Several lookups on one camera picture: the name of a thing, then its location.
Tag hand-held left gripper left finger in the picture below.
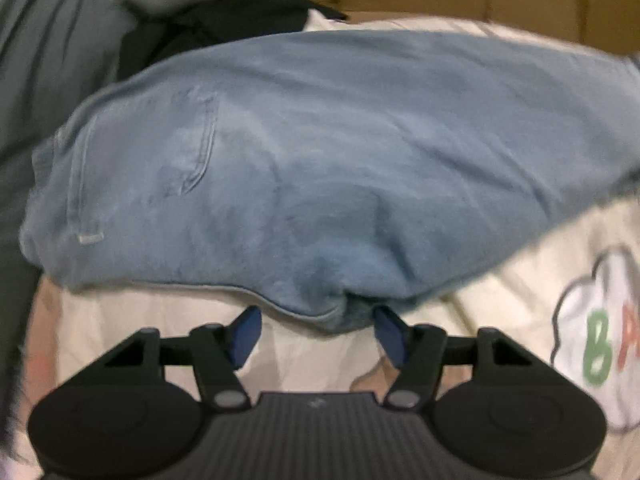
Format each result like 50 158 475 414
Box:
102 306 263 413

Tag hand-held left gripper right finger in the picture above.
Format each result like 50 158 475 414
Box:
374 306 538 413

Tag blue denim jeans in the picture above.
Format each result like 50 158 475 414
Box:
20 30 640 333

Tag cream printed bed sheet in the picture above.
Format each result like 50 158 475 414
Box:
20 10 640 480

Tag black garment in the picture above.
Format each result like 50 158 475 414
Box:
117 0 348 81

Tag grey garment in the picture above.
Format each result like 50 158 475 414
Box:
0 0 141 286

